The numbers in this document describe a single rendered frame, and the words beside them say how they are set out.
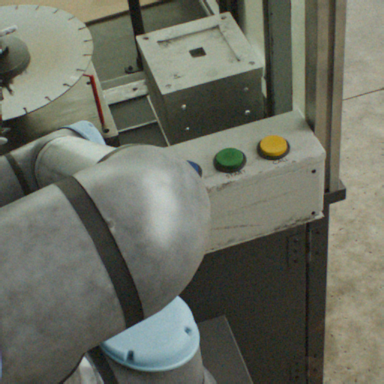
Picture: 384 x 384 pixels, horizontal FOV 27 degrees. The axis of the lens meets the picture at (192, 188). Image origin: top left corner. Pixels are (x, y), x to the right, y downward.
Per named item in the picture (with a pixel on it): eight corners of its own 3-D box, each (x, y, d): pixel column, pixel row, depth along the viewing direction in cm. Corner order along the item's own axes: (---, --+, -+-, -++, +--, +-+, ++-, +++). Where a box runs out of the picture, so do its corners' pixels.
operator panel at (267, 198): (298, 174, 137) (298, 108, 126) (325, 218, 129) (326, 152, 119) (143, 220, 133) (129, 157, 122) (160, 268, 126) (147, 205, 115)
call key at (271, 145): (280, 141, 123) (280, 131, 121) (290, 157, 120) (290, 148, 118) (256, 148, 122) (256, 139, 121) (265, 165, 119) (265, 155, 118)
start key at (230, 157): (238, 153, 122) (237, 144, 120) (247, 170, 119) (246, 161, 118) (213, 160, 121) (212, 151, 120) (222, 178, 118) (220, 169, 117)
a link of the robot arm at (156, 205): (241, 116, 53) (73, 100, 98) (92, 186, 50) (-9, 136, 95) (296, 268, 56) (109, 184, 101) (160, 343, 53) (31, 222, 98)
